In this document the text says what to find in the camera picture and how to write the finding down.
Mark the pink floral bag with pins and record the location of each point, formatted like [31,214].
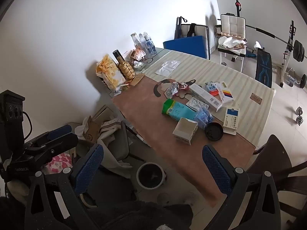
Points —
[60,163]

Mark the person's left forearm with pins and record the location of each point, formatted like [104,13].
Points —
[16,192]

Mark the yellow chips bag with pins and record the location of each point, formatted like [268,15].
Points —
[108,73]

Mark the clear blue-printed wrapper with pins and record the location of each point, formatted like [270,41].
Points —
[171,92]

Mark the orange snack packet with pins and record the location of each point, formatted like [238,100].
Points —
[138,54]

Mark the clear glass bottle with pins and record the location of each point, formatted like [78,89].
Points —
[135,40]

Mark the brown table mat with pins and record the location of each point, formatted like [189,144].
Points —
[153,124]

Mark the white padded chair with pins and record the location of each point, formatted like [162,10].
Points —
[232,24]

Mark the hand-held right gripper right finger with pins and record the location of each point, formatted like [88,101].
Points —
[214,170]

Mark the dark brown chair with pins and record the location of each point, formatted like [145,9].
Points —
[275,158]

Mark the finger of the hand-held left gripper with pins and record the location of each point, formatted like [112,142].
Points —
[60,130]
[57,145]

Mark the brown cardboard piece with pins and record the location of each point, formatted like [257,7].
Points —
[137,79]

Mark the barbell with black plates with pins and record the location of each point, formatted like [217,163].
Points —
[298,50]

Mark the blue-label water bottle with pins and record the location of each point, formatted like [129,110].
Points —
[150,44]
[143,43]

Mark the black round lid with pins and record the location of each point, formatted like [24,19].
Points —
[214,131]

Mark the small red snack wrapper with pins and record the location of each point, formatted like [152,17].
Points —
[181,85]

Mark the white round trash bin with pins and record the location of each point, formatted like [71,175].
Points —
[151,175]

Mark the open white box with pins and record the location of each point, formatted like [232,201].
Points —
[184,129]

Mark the blue panel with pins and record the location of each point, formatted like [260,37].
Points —
[184,46]

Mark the blue plastic packets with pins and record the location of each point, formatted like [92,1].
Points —
[203,117]

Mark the brown paper bag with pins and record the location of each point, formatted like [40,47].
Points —
[91,130]

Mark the long white box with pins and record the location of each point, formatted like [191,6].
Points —
[206,97]

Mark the small brown card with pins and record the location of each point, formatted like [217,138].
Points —
[255,98]

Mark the cream cloth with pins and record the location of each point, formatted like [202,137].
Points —
[108,130]

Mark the teal carton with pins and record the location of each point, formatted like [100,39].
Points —
[178,111]

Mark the black weight bench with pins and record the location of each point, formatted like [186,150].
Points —
[263,69]

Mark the striped cream tablecloth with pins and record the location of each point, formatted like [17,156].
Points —
[244,81]

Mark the blue and orange box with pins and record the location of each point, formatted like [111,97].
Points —
[211,89]

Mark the grey dining chair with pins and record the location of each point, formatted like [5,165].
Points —
[121,141]

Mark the person's dark fleece pants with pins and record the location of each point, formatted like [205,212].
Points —
[134,215]

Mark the gold grenade-shaped bottle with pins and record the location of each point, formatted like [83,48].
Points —
[127,70]

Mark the cream bags on chair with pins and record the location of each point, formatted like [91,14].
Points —
[231,43]

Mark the white pill blister pack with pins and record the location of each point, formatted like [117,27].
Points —
[196,104]

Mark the weight rack frame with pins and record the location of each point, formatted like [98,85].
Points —
[287,52]

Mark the white box with blue label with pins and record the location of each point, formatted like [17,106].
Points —
[231,118]

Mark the chrome dumbbell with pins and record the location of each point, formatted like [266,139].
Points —
[301,117]

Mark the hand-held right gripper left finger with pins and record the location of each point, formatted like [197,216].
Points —
[88,170]

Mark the rainbow-striped white box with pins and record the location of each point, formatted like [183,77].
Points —
[226,94]

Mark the clear plastic bag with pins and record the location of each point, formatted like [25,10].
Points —
[168,67]

